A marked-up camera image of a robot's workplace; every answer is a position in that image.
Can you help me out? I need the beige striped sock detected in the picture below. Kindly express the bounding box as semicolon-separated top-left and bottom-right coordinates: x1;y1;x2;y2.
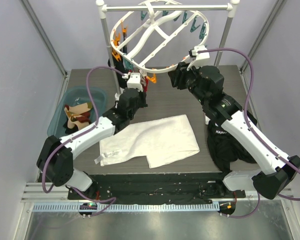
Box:
64;102;93;118
65;114;91;130

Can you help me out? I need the white round clip hanger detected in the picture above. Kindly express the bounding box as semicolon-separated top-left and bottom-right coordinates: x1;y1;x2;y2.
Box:
101;0;219;75

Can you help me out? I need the red santa sock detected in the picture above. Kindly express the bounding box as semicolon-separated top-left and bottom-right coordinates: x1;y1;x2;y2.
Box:
139;69;149;93

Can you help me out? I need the black white-striped sock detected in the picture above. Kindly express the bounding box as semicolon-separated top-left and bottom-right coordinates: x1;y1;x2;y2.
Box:
63;119;80;135

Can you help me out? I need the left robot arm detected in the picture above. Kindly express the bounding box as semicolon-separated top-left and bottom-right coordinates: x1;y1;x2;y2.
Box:
36;88;147;200

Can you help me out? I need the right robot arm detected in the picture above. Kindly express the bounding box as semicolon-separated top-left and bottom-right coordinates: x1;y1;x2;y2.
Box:
168;62;300;200

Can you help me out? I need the dark navy sock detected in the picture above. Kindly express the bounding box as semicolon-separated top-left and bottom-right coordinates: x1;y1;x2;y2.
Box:
110;47;128;89

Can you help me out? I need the white towel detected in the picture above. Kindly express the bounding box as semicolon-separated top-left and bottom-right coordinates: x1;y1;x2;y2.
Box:
94;114;200;169

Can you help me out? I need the teal plastic basin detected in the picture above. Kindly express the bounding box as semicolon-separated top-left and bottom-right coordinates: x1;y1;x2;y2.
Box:
47;86;108;138

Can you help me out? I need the black printed t-shirt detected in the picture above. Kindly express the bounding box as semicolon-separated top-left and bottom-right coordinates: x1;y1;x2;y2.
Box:
207;120;256;174

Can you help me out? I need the white metal drying rack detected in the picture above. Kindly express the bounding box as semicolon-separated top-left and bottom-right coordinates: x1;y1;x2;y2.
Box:
95;0;240;100

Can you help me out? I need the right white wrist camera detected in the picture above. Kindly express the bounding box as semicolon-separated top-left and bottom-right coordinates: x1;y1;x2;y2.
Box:
187;45;210;71

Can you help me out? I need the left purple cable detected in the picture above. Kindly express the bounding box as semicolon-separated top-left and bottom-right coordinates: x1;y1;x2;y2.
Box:
41;65;127;216

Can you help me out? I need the purple cable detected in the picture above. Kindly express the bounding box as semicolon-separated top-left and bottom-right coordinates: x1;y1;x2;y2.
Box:
197;47;300;218
41;65;127;216

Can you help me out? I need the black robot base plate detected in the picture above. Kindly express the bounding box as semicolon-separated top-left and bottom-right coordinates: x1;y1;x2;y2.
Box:
83;172;246;205

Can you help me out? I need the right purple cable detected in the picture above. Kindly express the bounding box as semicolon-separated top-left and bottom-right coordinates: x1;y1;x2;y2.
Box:
197;47;300;218

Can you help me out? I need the white slotted cable duct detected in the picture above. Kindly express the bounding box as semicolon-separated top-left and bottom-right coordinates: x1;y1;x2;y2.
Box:
32;202;220;213

